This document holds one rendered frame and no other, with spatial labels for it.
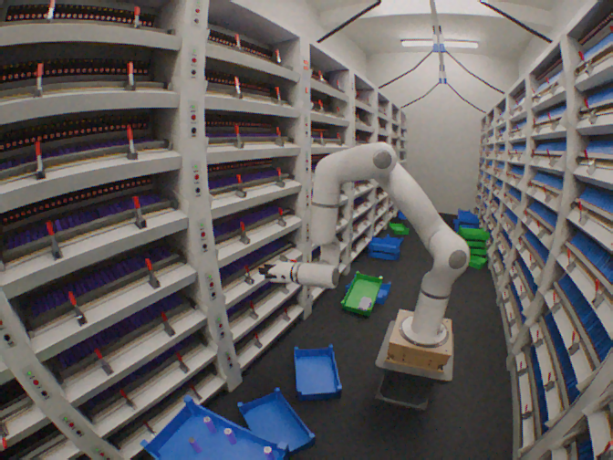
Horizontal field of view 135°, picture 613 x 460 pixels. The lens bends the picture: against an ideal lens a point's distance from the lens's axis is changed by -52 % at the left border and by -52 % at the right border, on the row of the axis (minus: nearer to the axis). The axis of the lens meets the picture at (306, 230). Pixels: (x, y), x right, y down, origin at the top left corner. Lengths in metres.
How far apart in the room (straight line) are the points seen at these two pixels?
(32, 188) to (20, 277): 0.20
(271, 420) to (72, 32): 1.49
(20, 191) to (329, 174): 0.84
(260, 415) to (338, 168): 1.05
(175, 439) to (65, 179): 0.70
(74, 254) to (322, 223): 0.72
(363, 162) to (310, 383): 1.04
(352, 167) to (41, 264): 0.88
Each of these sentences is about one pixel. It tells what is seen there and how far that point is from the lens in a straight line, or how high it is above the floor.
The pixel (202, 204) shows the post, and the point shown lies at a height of 0.89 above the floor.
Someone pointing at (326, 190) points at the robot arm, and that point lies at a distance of 0.80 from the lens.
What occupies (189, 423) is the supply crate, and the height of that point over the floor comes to 0.40.
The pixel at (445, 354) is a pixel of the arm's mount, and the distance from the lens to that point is 1.03.
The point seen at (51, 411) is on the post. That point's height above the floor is 0.49.
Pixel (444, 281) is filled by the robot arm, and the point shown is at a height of 0.65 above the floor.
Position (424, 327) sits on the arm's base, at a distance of 1.04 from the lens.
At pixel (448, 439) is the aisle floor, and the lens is 1.28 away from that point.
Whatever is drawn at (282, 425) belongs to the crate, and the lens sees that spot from 1.21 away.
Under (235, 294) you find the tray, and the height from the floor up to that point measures 0.49.
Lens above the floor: 1.06
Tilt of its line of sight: 18 degrees down
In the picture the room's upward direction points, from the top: 1 degrees counter-clockwise
